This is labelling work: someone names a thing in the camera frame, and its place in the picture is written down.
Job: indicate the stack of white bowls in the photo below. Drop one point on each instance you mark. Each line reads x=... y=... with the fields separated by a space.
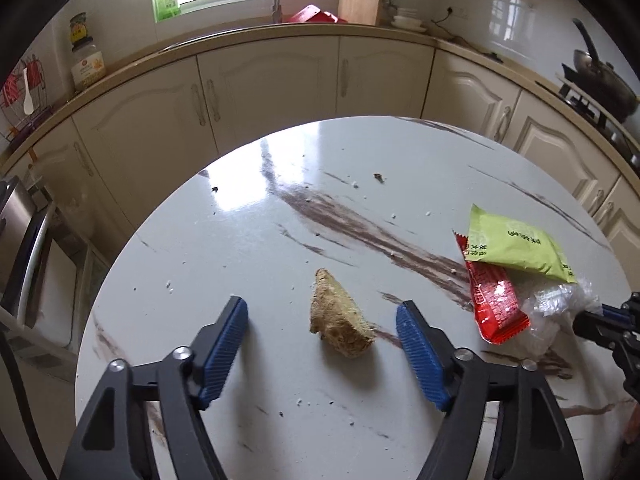
x=407 y=21

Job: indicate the stainless steel appliance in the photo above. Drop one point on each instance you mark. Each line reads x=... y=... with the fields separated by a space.
x=20 y=220

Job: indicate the white plastic spoon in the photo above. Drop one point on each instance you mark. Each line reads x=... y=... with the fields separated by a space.
x=28 y=105

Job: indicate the clear jar white lid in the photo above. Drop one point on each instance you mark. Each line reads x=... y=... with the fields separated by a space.
x=89 y=72

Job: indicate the white wall outlet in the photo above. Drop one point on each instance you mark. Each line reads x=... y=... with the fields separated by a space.
x=461 y=11

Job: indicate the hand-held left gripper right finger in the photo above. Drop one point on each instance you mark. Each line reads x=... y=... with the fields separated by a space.
x=420 y=355

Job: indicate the red plastic utensil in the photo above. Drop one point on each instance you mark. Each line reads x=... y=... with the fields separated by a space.
x=35 y=77

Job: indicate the clear plastic bag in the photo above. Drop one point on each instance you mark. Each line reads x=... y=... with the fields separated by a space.
x=550 y=310

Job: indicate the dark frying pan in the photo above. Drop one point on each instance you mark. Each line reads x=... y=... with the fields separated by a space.
x=610 y=90

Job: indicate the wooden cutting board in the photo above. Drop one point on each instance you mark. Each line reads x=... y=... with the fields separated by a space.
x=360 y=2

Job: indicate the black gas stove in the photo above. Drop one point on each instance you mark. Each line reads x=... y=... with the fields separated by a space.
x=595 y=112

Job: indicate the brown bread piece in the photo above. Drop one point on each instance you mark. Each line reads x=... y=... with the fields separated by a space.
x=340 y=320

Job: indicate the light green snack packet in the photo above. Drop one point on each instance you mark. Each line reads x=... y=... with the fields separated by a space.
x=515 y=245

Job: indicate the cream cabinet door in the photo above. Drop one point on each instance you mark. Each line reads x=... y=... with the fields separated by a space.
x=145 y=125
x=470 y=95
x=625 y=220
x=270 y=90
x=560 y=145
x=385 y=75
x=55 y=175

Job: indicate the yellow green tin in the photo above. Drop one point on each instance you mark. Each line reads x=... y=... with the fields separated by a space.
x=80 y=30

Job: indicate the beige kitchen countertop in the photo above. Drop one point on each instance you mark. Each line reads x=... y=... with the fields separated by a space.
x=310 y=30

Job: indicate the red snack wrapper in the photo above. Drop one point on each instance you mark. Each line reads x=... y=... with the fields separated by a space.
x=495 y=305

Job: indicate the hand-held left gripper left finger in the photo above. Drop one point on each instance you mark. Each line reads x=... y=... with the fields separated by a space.
x=225 y=355

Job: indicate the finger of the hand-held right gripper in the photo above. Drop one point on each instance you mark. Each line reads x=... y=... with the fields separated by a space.
x=600 y=327
x=632 y=302

